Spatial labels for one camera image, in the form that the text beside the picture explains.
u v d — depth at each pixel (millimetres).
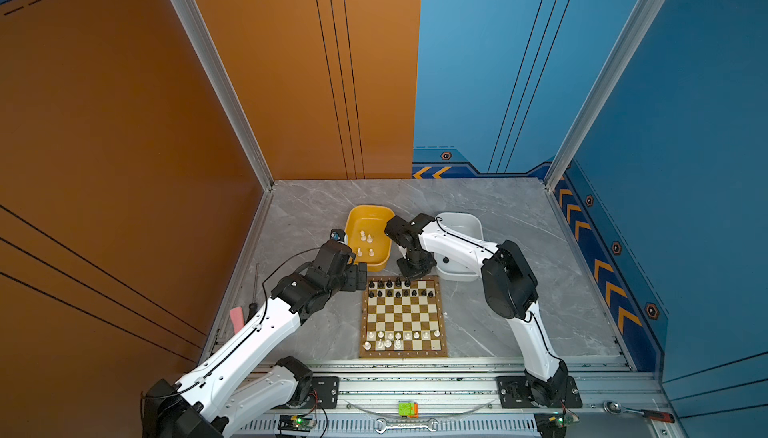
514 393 725
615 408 696
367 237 1018
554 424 705
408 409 696
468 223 1048
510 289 547
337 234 693
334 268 588
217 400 398
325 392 735
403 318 847
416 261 778
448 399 736
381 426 696
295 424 706
